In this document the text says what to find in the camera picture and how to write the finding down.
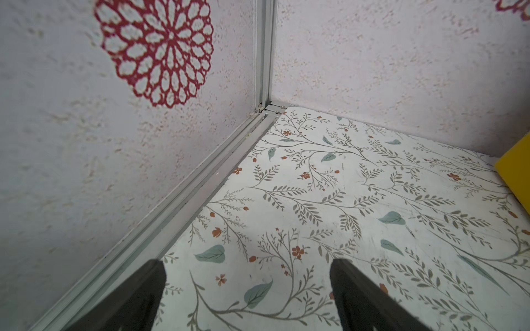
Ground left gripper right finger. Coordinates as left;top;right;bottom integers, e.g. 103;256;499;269
329;259;429;331

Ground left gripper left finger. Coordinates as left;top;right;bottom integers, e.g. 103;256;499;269
66;259;166;331

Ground yellow block behind cabinet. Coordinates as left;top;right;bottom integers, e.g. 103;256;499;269
494;133;530;213

